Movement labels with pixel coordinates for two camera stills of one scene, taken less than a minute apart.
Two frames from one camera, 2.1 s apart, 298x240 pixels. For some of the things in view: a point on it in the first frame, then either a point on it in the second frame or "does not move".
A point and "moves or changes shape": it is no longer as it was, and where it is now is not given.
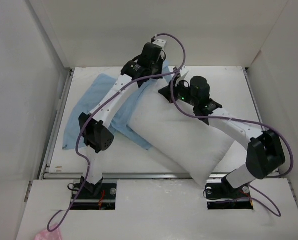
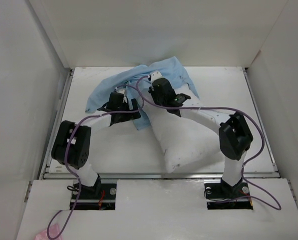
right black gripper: x=165 y=91 -> x=152 y=90
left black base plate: x=105 y=200 does not move
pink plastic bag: x=46 y=235 does not move
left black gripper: x=160 y=61 -> x=129 y=116
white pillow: x=183 y=141 moves or changes shape
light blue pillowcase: x=98 y=90 moves or changes shape
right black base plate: x=223 y=195 does not move
